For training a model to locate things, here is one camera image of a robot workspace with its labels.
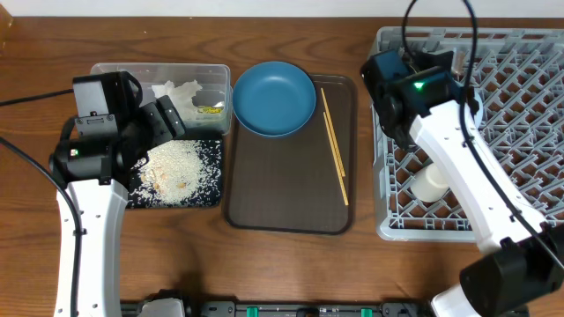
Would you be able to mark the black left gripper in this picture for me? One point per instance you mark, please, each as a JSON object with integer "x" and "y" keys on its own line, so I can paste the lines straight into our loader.
{"x": 163, "y": 133}

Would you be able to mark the white paper napkin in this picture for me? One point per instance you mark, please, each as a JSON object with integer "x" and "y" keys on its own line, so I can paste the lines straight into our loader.
{"x": 181, "y": 96}

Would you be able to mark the rice pile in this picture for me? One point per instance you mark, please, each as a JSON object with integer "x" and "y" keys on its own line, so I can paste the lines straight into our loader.
{"x": 176, "y": 171}

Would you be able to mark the green yellow snack wrapper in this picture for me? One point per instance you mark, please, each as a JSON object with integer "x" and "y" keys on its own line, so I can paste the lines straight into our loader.
{"x": 215, "y": 109}

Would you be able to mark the dark blue plate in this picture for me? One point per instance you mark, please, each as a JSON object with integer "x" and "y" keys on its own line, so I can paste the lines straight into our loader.
{"x": 274, "y": 99}

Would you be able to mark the wooden chopstick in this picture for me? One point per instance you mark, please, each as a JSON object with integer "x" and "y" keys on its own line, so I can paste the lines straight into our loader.
{"x": 336, "y": 160}
{"x": 333, "y": 134}

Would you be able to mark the cream white cup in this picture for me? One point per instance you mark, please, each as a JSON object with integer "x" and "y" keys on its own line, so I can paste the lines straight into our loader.
{"x": 429, "y": 185}

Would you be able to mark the light blue bowl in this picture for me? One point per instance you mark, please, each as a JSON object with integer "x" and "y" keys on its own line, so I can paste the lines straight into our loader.
{"x": 477, "y": 107}

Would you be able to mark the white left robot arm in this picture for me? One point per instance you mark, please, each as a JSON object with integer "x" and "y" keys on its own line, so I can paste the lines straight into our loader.
{"x": 91, "y": 167}

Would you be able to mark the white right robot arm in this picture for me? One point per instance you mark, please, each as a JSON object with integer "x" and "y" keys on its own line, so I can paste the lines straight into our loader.
{"x": 522, "y": 254}

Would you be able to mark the clear plastic waste bin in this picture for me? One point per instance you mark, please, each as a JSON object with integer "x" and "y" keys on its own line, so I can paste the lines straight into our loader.
{"x": 214, "y": 78}

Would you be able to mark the grey dishwasher rack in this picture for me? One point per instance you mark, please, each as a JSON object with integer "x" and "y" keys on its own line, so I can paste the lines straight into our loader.
{"x": 518, "y": 74}

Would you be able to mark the black plastic tray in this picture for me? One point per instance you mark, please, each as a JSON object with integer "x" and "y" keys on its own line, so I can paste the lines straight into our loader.
{"x": 216, "y": 176}

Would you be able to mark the brown serving tray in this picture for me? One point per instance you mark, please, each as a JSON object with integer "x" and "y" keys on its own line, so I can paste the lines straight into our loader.
{"x": 290, "y": 184}

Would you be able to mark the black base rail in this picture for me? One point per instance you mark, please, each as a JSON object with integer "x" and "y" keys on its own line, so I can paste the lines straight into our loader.
{"x": 174, "y": 303}

